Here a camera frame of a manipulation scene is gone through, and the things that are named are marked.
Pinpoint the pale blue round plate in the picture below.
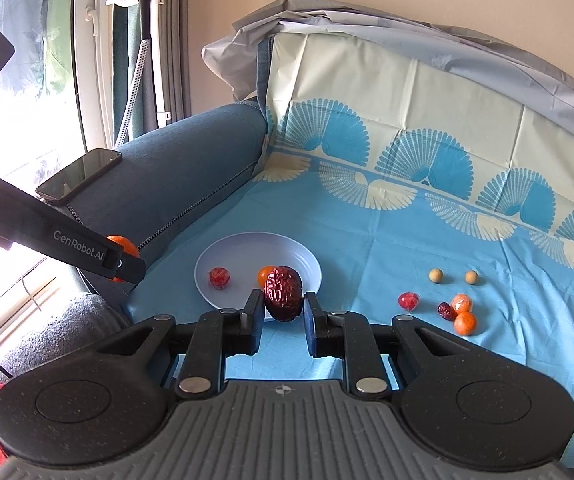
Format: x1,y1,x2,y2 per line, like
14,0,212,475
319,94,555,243
194,232,323,312

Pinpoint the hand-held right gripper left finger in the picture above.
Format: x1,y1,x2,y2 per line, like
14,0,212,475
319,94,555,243
94,289,266,401

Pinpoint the grey plastic cover sheet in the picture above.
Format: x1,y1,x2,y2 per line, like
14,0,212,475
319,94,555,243
202,0,574,136

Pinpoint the dark wrinkled red date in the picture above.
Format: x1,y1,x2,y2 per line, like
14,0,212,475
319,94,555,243
264,266,304,323

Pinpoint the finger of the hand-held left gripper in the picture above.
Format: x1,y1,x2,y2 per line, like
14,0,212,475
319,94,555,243
104,245,147,284

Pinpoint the black smartphone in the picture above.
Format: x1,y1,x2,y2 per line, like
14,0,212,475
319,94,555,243
35,148,123,205

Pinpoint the blue fabric sofa armrest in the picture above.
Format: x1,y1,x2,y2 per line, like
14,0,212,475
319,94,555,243
62,102,270,313

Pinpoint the grey fuzzy blanket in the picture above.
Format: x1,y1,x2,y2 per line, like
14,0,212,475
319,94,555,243
0,291,132,390

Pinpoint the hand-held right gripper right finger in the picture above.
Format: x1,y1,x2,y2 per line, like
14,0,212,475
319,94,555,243
303,291,472,401

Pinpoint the dark green curtain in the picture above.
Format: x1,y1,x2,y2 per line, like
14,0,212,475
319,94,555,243
112,0,190,138

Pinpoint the blue fan-print cloth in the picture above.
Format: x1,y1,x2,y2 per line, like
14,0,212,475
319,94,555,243
122,32,574,471

